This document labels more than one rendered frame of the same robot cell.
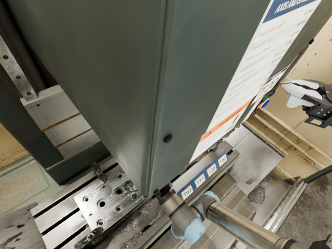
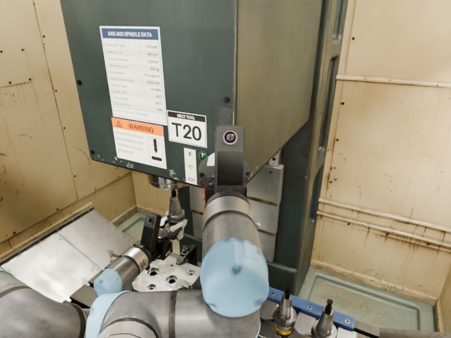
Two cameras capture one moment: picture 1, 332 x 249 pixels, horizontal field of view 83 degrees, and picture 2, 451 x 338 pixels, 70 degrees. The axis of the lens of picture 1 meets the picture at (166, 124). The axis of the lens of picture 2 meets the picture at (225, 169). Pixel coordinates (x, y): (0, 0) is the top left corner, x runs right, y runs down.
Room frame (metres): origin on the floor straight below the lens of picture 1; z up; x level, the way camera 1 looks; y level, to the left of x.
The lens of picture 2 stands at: (0.28, -0.87, 1.98)
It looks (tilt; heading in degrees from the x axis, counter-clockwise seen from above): 25 degrees down; 77
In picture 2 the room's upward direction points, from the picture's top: straight up
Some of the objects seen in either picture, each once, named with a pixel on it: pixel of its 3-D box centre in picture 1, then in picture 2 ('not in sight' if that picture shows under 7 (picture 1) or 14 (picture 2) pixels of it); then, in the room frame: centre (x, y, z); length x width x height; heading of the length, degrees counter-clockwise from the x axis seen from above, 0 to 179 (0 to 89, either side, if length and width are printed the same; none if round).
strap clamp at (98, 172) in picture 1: (99, 174); (186, 258); (0.37, 0.31, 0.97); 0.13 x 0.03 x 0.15; 49
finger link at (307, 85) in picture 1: (294, 91); not in sight; (0.42, -0.32, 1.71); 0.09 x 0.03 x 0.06; 80
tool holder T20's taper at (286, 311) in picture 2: not in sight; (286, 304); (0.60, -0.28, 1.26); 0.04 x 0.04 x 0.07
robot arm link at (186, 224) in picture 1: (187, 222); (117, 279); (0.14, -0.13, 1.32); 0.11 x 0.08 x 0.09; 49
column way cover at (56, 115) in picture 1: (91, 116); (231, 205); (0.62, 0.42, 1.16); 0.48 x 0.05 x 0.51; 139
